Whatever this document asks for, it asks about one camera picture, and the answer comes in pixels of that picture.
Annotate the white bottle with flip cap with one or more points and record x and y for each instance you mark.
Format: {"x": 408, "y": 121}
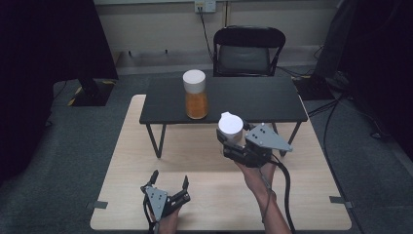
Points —
{"x": 230, "y": 128}

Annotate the person's left hand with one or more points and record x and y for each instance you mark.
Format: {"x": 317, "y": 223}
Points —
{"x": 168, "y": 222}

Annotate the person's right hand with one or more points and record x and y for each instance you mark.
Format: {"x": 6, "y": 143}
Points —
{"x": 258, "y": 178}

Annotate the dark curtain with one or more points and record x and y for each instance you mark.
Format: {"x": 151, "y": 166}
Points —
{"x": 39, "y": 65}
{"x": 380, "y": 58}

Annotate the orange jar with white lid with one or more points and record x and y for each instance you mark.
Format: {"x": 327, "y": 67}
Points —
{"x": 195, "y": 97}

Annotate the black folding chair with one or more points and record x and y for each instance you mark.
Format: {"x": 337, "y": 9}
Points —
{"x": 246, "y": 52}

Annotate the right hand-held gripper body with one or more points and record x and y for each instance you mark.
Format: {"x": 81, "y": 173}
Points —
{"x": 259, "y": 146}

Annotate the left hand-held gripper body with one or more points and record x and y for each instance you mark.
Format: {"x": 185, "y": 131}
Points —
{"x": 159, "y": 201}

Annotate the black raised shelf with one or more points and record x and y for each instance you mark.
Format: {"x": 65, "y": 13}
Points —
{"x": 253, "y": 97}

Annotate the black stand base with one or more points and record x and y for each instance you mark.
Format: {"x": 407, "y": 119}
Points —
{"x": 313, "y": 87}
{"x": 92, "y": 92}

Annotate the grey tape strip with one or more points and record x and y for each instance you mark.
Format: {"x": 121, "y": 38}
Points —
{"x": 97, "y": 204}
{"x": 339, "y": 200}

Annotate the white wall socket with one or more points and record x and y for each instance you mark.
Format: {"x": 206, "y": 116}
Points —
{"x": 205, "y": 5}

